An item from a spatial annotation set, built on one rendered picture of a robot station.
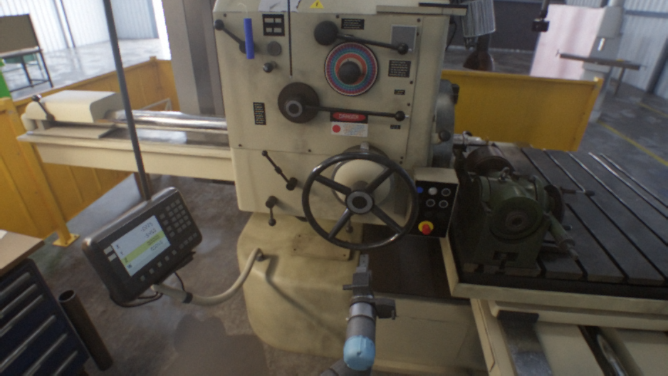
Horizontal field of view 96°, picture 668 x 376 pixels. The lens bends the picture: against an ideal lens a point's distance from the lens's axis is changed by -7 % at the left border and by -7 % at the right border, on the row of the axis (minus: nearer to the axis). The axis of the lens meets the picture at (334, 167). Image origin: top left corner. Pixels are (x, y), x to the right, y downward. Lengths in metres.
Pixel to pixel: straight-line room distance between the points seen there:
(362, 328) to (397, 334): 1.07
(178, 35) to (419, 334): 2.08
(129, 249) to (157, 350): 1.37
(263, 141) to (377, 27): 0.58
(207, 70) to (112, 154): 0.70
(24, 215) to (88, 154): 1.24
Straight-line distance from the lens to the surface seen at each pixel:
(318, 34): 1.06
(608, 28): 7.09
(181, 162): 1.87
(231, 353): 2.29
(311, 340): 2.10
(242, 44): 1.15
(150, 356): 2.44
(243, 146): 1.31
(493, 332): 1.60
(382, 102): 1.14
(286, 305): 1.90
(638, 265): 1.77
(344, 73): 1.03
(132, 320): 2.67
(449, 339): 2.00
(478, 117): 3.85
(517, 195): 1.29
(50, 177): 3.45
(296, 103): 1.10
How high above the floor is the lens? 1.90
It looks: 28 degrees down
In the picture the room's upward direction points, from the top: 1 degrees clockwise
